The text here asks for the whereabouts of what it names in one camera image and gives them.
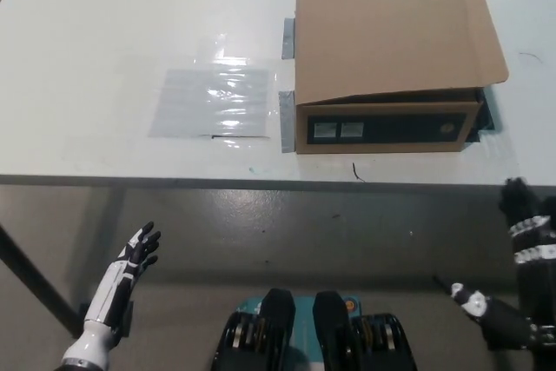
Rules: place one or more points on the brown cardboard storage box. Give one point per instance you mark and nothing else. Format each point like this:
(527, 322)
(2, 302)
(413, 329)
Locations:
(391, 41)

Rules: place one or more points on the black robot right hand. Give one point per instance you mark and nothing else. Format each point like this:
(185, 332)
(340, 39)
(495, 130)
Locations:
(536, 266)

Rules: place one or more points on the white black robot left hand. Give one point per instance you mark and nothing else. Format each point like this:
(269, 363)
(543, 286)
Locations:
(123, 273)

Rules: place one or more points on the black table leg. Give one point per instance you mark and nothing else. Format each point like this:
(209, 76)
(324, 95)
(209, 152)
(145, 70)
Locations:
(39, 277)

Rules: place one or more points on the grey tape strip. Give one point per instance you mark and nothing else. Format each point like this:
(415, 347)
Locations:
(286, 121)
(289, 38)

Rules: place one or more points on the clear plastic sheet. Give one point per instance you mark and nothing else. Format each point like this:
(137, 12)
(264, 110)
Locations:
(213, 101)

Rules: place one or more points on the small black debris strip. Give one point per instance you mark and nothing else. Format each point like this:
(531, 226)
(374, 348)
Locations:
(358, 172)

